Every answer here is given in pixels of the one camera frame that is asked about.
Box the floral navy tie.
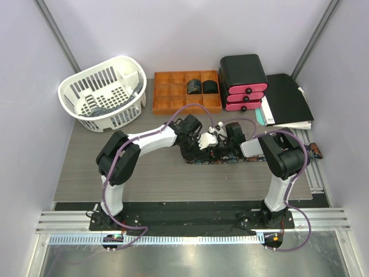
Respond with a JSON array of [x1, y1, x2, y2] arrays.
[[184, 143, 323, 165]]

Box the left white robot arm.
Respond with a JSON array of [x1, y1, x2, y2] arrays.
[[96, 114, 202, 230]]

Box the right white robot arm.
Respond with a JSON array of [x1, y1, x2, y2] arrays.
[[215, 122, 310, 228]]

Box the white teal booklet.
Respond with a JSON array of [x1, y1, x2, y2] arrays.
[[258, 96, 311, 130]]

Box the orange compartment tray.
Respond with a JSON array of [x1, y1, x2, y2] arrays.
[[152, 70, 222, 115]]

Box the rolled dark patterned tie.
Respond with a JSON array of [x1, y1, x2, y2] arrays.
[[186, 78, 202, 95]]

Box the black pink drawer unit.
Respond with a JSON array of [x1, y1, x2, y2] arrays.
[[218, 54, 268, 111]]

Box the rolled black tie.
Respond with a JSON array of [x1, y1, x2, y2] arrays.
[[202, 80, 218, 94]]

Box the black folder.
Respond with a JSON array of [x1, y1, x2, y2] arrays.
[[265, 73, 314, 124]]

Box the white plastic basket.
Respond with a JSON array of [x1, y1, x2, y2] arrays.
[[58, 55, 147, 133]]

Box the blue patterned tie in basket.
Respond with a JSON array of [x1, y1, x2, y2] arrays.
[[89, 82, 143, 117]]

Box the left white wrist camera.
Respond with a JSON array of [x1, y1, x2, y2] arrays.
[[198, 127, 218, 150]]

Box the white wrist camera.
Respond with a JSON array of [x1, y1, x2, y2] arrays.
[[198, 127, 218, 150], [214, 122, 227, 137]]

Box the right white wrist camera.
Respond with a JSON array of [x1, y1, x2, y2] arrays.
[[214, 122, 227, 137]]

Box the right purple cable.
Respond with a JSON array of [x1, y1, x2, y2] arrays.
[[221, 118, 312, 253]]

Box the purple cable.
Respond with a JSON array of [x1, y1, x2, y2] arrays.
[[221, 118, 312, 253], [102, 103, 217, 252]]

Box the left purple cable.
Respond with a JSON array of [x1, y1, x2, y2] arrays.
[[102, 103, 217, 252]]

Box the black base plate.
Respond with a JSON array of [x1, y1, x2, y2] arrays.
[[86, 201, 295, 236]]

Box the aluminium frame rail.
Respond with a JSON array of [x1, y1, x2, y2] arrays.
[[36, 210, 93, 233]]

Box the white slotted cable duct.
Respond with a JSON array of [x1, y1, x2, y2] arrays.
[[49, 233, 265, 246]]

